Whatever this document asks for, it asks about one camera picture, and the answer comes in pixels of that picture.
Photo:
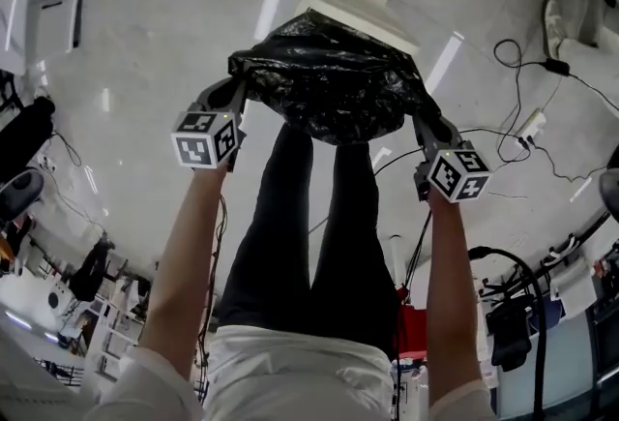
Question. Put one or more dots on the white box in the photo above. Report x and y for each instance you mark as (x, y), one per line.
(358, 8)

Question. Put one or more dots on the red plastic case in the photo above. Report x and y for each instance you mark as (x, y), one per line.
(411, 327)

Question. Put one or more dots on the black plastic garbage bag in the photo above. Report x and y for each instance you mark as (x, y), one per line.
(333, 80)

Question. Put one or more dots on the person's left forearm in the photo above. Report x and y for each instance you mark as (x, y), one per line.
(188, 264)

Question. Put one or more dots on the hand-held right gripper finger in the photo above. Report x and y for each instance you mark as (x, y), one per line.
(445, 133)
(423, 133)

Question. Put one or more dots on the person's white shirt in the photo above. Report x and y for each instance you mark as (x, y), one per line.
(300, 375)

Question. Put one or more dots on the black power adapter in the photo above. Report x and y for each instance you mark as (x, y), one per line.
(557, 67)

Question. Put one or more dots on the black office chair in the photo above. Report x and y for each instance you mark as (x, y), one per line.
(21, 138)

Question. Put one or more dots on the white side cabinet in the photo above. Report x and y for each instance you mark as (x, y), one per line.
(575, 288)

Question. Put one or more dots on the person's black trousers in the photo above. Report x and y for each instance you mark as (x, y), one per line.
(290, 240)

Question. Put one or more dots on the person's right forearm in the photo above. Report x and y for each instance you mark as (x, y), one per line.
(452, 288)

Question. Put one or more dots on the black swivel chair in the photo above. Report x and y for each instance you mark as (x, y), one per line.
(510, 337)

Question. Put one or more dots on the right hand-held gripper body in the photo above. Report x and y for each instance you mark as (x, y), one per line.
(459, 174)

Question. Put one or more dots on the white power strip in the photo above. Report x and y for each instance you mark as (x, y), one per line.
(532, 126)

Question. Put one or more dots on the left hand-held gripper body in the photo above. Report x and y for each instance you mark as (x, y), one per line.
(203, 143)

